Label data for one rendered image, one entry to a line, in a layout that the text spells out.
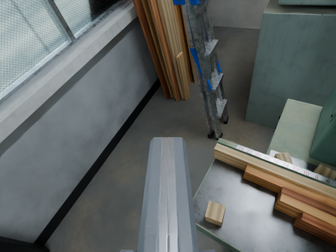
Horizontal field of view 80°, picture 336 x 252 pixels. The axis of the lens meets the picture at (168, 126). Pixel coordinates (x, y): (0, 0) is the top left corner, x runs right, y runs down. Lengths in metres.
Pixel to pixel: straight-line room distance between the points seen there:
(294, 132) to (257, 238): 0.40
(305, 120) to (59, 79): 1.17
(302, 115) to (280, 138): 0.13
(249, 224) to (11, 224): 1.34
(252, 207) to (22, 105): 1.08
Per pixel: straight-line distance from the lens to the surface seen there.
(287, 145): 0.75
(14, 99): 1.26
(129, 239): 1.52
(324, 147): 0.69
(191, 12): 1.07
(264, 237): 0.52
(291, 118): 0.82
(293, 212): 0.52
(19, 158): 1.37
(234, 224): 0.52
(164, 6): 1.59
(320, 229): 0.51
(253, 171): 0.52
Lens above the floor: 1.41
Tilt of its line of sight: 51 degrees down
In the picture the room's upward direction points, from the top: 17 degrees counter-clockwise
